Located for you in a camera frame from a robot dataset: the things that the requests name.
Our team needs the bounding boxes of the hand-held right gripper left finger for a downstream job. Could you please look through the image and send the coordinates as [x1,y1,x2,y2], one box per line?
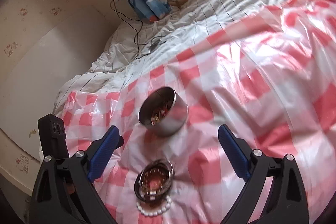
[29,125,120,224]

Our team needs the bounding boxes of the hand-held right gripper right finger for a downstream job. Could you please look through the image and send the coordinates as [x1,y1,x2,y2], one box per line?
[218,124,306,224]

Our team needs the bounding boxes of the gold and red bracelets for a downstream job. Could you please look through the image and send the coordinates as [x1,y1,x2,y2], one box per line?
[149,105,171,125]

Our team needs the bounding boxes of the pile of mixed bracelets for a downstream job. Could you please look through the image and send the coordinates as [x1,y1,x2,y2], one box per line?
[134,159,175,201]

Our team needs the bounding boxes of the round metal tin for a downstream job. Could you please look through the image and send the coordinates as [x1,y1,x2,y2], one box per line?
[138,86,189,137]

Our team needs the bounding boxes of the white bead bracelet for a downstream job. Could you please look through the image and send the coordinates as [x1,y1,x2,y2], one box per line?
[136,196,172,216]

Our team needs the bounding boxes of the red white checkered plastic sheet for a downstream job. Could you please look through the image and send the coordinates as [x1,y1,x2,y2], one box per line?
[62,0,336,224]

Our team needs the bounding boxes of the round grey charging pad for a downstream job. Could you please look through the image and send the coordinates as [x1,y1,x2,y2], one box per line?
[147,40,161,54]

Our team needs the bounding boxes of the white grid-lined quilt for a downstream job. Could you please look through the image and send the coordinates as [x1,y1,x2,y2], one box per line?
[54,0,326,114]

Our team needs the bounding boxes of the black charging cable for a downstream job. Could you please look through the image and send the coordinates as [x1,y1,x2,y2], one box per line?
[110,0,168,59]

